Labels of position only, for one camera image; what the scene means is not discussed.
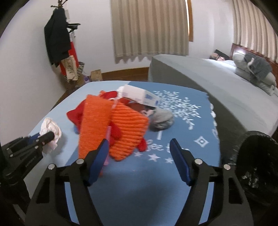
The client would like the white tissue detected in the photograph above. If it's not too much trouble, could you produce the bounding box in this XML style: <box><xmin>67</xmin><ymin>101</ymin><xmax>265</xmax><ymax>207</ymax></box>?
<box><xmin>39</xmin><ymin>118</ymin><xmax>62</xmax><ymax>154</ymax></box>

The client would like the pink mesh mask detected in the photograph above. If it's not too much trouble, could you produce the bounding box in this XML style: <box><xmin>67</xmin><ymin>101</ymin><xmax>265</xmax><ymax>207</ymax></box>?
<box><xmin>104</xmin><ymin>126</ymin><xmax>111</xmax><ymax>166</ymax></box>

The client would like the orange sparkly foam net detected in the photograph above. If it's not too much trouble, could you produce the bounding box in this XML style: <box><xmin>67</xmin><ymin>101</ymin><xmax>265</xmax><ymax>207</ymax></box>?
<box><xmin>78</xmin><ymin>95</ymin><xmax>113</xmax><ymax>159</ymax></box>

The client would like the orange ribbed foam net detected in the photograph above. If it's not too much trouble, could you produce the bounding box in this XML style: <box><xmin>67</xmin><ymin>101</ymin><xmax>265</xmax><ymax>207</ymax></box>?
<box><xmin>109</xmin><ymin>102</ymin><xmax>149</xmax><ymax>161</ymax></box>

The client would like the red foam net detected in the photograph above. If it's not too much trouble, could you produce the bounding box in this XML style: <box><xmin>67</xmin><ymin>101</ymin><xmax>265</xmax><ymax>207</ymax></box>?
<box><xmin>66</xmin><ymin>90</ymin><xmax>147</xmax><ymax>152</ymax></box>

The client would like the grey crumpled wad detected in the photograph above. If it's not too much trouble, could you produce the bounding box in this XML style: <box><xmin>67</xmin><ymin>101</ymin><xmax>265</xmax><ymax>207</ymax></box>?
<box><xmin>149</xmin><ymin>108</ymin><xmax>174</xmax><ymax>130</ymax></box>

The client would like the blue patterned table cloth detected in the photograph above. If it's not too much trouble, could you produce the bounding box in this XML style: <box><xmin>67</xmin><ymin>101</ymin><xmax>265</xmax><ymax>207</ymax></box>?
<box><xmin>24</xmin><ymin>81</ymin><xmax>220</xmax><ymax>225</ymax></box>

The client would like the cardboard box under rack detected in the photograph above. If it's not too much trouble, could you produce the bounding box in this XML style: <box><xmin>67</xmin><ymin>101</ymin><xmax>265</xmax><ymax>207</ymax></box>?
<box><xmin>66</xmin><ymin>74</ymin><xmax>85</xmax><ymax>91</ymax></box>

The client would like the white blue cardboard box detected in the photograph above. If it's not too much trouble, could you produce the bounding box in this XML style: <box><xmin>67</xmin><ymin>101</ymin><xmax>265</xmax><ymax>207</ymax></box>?
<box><xmin>117</xmin><ymin>85</ymin><xmax>160</xmax><ymax>107</ymax></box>

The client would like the grey bed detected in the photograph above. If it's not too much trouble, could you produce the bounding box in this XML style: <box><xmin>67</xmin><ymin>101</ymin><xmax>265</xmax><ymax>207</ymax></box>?
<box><xmin>148</xmin><ymin>54</ymin><xmax>278</xmax><ymax>139</ymax></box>

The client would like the brown paper bag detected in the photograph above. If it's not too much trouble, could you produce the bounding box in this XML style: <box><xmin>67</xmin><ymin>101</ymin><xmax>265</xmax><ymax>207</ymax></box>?
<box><xmin>90</xmin><ymin>69</ymin><xmax>103</xmax><ymax>82</ymax></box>

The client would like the beige tote bag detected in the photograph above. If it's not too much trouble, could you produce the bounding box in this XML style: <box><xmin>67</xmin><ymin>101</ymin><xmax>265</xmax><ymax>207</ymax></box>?
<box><xmin>60</xmin><ymin>55</ymin><xmax>78</xmax><ymax>82</ymax></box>

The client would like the striped basket bag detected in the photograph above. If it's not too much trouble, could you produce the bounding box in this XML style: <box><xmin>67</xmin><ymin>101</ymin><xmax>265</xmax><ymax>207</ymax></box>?
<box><xmin>64</xmin><ymin>62</ymin><xmax>84</xmax><ymax>81</ymax></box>

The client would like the red hanging garment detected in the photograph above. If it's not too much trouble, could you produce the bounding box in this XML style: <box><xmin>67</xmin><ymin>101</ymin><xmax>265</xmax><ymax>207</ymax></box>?
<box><xmin>59</xmin><ymin>41</ymin><xmax>79</xmax><ymax>76</ymax></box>

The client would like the black hanging jacket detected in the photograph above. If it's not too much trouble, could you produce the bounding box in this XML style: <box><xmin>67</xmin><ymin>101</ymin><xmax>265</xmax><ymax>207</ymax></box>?
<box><xmin>44</xmin><ymin>8</ymin><xmax>71</xmax><ymax>67</ymax></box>

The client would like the dark bedside item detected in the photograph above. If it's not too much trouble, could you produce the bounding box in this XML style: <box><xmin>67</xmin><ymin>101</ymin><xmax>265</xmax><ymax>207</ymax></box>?
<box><xmin>209</xmin><ymin>49</ymin><xmax>230</xmax><ymax>61</ymax></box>

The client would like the grey folded blanket pile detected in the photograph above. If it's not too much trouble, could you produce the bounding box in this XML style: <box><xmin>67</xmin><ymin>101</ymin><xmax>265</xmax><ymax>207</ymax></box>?
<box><xmin>232</xmin><ymin>53</ymin><xmax>277</xmax><ymax>96</ymax></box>

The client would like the wooden headboard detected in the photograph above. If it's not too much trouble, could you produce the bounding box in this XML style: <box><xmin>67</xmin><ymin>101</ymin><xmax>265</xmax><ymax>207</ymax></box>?
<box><xmin>230</xmin><ymin>43</ymin><xmax>277</xmax><ymax>78</ymax></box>

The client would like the beige window curtain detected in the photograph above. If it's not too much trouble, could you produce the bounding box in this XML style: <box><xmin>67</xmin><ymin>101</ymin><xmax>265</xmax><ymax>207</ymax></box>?
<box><xmin>111</xmin><ymin>0</ymin><xmax>189</xmax><ymax>58</ymax></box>
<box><xmin>232</xmin><ymin>0</ymin><xmax>277</xmax><ymax>62</ymax></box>

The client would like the wooden coat rack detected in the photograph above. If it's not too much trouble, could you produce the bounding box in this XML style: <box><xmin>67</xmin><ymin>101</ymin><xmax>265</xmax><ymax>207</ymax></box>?
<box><xmin>50</xmin><ymin>0</ymin><xmax>69</xmax><ymax>12</ymax></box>

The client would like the beige right window curtain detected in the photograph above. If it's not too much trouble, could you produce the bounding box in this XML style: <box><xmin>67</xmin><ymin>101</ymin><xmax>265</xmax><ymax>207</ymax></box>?
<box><xmin>232</xmin><ymin>0</ymin><xmax>277</xmax><ymax>62</ymax></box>

